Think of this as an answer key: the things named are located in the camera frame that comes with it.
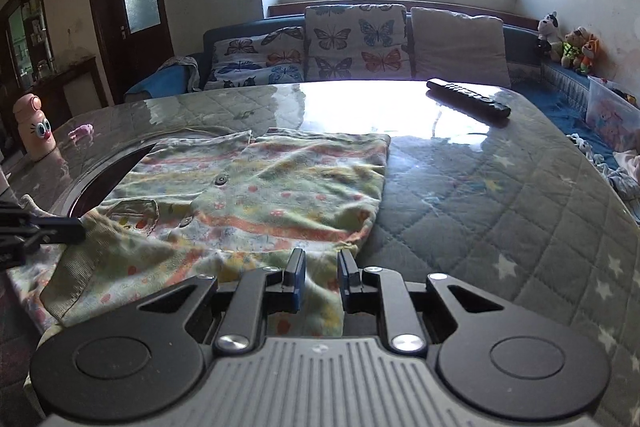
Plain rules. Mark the brown plush bear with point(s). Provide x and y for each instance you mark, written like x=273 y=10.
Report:
x=567 y=47

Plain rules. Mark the butterfly print pillow lying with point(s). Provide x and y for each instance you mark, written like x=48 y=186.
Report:
x=255 y=62

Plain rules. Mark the pile of light clothes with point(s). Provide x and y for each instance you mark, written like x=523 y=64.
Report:
x=625 y=172

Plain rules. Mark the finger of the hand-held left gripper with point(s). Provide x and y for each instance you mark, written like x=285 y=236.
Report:
x=55 y=229

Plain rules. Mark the black and white plush toy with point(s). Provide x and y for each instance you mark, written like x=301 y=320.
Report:
x=548 y=29

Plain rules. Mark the blue sofa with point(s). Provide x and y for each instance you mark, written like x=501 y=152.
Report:
x=540 y=72

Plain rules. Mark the floral striped child's shirt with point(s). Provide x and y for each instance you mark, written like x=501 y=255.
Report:
x=240 y=207

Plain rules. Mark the butterfly print cushion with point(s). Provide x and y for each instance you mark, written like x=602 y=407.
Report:
x=355 y=42

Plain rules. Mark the orange plush fox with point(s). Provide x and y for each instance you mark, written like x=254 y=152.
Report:
x=589 y=53

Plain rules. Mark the small pink toy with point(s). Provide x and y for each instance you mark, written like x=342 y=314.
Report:
x=81 y=133

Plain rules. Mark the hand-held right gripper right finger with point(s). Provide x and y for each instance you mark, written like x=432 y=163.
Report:
x=345 y=279

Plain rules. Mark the dark wooden cabinet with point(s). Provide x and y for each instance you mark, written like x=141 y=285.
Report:
x=25 y=37

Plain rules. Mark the pink cartoon face bottle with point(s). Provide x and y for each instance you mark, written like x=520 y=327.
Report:
x=37 y=125

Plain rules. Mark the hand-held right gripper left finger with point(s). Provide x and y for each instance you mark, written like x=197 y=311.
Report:
x=299 y=277

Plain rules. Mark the dark low sideboard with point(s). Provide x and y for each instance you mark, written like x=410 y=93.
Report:
x=75 y=87

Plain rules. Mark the grey quilted star table cover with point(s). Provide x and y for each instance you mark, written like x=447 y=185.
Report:
x=475 y=207

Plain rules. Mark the clear plastic storage box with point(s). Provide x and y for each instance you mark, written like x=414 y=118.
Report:
x=612 y=112

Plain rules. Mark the plain grey cushion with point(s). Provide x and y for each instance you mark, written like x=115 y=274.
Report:
x=457 y=47

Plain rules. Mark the black remote control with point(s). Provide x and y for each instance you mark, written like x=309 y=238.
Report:
x=467 y=98

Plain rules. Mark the grey cloth on sofa arm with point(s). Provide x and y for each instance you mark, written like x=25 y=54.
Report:
x=185 y=69

